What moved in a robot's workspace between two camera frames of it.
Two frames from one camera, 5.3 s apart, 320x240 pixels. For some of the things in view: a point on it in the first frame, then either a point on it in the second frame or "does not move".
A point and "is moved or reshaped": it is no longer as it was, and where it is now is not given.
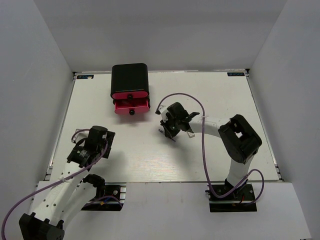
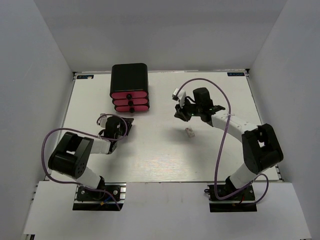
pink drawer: (131, 106) is moved or reshaped
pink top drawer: (129, 95) does not move
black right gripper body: (172, 125) -> (190, 109)
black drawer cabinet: (130, 77) does not move
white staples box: (191, 134) does not move
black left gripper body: (110, 137) -> (122, 130)
